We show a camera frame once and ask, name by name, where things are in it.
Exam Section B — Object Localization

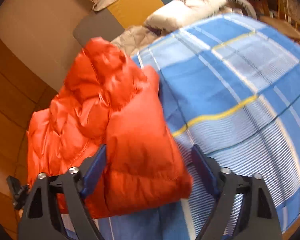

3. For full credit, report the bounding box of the orange puffer down jacket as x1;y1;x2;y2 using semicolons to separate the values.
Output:
27;37;192;219

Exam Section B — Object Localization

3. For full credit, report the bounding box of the wooden wardrobe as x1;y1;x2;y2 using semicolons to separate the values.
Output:
0;39;57;239

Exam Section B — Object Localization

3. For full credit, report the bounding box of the blue plaid bed sheet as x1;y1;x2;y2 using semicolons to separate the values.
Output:
96;14;300;239

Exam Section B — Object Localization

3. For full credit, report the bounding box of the beige quilted blanket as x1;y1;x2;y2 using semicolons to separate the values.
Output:
111;25;162;56

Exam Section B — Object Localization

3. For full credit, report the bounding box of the wicker wooden chair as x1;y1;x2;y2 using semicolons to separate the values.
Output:
260;0;300;45

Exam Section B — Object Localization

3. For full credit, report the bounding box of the white printed pillow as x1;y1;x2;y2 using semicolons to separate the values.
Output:
144;0;227;33

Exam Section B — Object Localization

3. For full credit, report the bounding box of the grey yellow blue headboard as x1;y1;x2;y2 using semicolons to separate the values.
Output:
73;0;172;46

